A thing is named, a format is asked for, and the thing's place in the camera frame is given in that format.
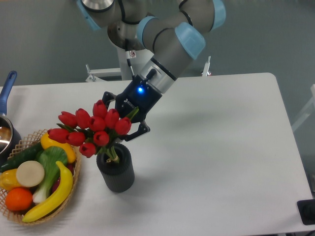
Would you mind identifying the yellow squash toy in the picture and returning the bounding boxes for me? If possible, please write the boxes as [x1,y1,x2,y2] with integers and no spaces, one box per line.
[40,133,77,164]

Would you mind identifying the green bok choy toy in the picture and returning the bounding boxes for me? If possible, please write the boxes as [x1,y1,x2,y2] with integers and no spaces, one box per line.
[32,146,67,205]

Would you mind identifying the black device table corner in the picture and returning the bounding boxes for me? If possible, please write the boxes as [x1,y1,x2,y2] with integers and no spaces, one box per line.
[297,199,315,225]

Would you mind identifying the dark grey ribbed vase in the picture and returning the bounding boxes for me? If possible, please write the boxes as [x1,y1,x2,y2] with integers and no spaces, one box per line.
[96,144,135,193]

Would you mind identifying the woven wicker basket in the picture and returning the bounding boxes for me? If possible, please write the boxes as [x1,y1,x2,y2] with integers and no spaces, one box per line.
[0,130,81,225]

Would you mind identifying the beige round radish slice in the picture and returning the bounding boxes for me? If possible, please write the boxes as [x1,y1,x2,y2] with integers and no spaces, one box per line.
[16,161,45,187]

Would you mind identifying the red tulip bouquet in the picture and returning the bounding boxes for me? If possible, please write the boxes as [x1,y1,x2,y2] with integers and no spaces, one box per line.
[48,100,139,164]

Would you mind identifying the yellow bell pepper toy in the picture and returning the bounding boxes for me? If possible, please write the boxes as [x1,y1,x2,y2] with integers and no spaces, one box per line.
[0,169,22,191]

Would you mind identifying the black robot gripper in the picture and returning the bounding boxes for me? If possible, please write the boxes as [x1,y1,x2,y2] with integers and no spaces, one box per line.
[102,69,162,142]

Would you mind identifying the white frame at right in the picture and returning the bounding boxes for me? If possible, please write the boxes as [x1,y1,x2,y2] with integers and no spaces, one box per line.
[291,84,315,132]

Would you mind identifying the yellow plastic banana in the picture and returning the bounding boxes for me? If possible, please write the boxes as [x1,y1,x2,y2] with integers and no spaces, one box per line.
[22,161,73,223]

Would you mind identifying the green cucumber toy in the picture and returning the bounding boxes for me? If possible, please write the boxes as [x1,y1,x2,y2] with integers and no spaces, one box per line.
[0,142,43,173]

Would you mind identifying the red fruit toy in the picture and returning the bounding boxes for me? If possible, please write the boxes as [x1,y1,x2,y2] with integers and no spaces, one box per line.
[51,163,74,194]

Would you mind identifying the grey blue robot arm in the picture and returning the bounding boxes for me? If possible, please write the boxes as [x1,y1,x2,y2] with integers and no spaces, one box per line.
[77,0,226,141]

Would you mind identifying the dark pot blue handle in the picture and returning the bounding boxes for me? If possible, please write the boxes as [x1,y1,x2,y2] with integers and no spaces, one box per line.
[0,71,21,165]

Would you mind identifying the orange plastic orange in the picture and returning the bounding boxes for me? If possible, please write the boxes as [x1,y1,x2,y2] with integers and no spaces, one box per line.
[5,187,33,211]

